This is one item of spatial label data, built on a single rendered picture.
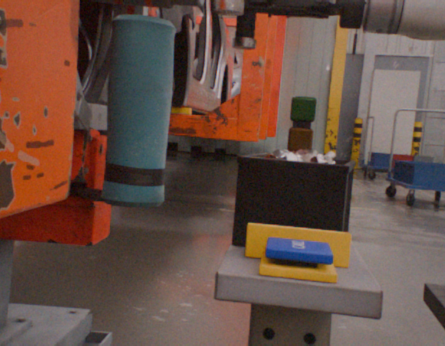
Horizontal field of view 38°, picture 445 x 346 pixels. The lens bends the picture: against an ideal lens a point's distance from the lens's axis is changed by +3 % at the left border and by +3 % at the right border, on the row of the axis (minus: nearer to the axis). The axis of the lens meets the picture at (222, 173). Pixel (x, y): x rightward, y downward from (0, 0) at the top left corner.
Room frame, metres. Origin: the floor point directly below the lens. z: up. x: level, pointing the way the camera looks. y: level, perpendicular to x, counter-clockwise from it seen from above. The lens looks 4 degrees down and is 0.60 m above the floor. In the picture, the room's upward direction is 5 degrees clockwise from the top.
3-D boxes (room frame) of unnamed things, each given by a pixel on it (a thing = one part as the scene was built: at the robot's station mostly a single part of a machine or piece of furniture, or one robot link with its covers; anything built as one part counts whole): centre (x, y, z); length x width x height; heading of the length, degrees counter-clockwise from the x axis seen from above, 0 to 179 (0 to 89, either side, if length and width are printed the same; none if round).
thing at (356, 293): (0.86, -0.11, 0.44); 0.43 x 0.17 x 0.03; 175
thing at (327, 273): (0.69, -0.09, 0.45); 0.08 x 0.08 x 0.01; 85
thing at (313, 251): (0.69, -0.09, 0.47); 0.07 x 0.07 x 0.02; 85
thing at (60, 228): (1.05, 0.27, 0.48); 0.16 x 0.12 x 0.17; 85
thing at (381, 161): (10.09, -2.71, 0.48); 1.00 x 0.61 x 0.96; 88
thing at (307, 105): (1.06, -0.12, 0.64); 0.04 x 0.04 x 0.04; 85
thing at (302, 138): (1.06, -0.12, 0.59); 0.04 x 0.04 x 0.04; 85
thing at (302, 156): (0.89, -0.11, 0.51); 0.20 x 0.14 x 0.13; 166
